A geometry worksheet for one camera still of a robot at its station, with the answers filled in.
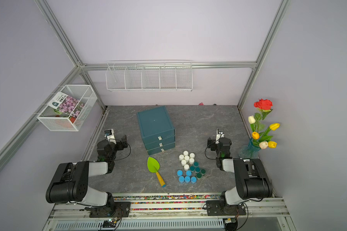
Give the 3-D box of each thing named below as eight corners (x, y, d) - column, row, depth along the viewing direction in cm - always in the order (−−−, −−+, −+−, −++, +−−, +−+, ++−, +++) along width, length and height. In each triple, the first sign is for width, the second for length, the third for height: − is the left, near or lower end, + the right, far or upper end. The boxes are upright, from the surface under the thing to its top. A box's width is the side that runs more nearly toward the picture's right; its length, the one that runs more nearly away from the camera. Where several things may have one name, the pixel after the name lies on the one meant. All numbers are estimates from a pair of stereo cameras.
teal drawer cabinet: (149, 158, 93) (142, 140, 76) (143, 133, 106) (136, 112, 89) (175, 150, 97) (175, 131, 80) (167, 126, 110) (165, 105, 92)
